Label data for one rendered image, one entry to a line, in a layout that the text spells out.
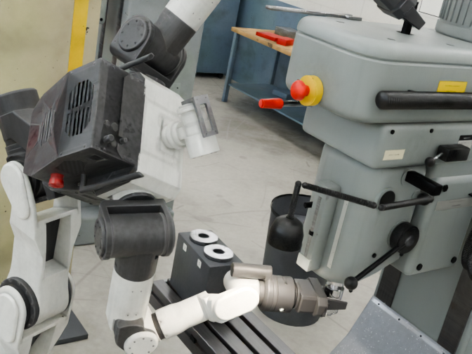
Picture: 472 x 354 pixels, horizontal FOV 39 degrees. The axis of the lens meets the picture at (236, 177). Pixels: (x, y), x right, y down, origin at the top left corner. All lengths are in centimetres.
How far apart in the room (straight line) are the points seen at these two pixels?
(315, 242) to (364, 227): 12
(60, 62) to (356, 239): 181
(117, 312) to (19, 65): 161
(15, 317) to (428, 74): 117
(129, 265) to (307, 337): 248
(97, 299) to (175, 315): 221
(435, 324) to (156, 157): 96
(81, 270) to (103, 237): 267
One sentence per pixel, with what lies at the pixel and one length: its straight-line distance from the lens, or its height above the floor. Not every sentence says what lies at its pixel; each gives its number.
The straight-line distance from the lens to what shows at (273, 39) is 744.
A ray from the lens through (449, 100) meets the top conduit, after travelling 138.
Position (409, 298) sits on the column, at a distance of 201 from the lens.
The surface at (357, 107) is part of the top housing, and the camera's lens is 128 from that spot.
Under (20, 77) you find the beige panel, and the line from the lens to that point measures 292.
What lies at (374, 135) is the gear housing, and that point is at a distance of 136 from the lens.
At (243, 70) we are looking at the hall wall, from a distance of 902.
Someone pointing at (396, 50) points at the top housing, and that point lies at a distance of 128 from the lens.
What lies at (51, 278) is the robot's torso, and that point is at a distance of 181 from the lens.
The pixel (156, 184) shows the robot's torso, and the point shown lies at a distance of 142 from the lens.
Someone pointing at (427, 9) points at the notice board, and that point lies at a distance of 689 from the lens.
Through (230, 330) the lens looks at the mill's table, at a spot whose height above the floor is 91.
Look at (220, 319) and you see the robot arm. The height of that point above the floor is 119.
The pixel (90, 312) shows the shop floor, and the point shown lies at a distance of 366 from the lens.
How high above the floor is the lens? 205
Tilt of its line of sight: 21 degrees down
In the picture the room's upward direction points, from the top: 11 degrees clockwise
